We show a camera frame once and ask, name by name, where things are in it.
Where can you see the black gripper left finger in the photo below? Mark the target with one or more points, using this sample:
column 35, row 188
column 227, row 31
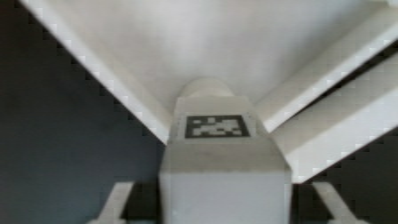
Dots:
column 131, row 206

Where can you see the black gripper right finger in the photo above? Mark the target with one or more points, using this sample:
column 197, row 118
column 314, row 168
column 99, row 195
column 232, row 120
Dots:
column 319, row 206

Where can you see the white table leg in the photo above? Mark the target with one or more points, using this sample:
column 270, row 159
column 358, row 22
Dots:
column 225, row 175

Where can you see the white square tabletop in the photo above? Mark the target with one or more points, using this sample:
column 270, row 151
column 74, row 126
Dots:
column 278, row 46

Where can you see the white L-shaped obstacle fence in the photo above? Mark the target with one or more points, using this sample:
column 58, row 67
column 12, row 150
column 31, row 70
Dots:
column 342, row 123

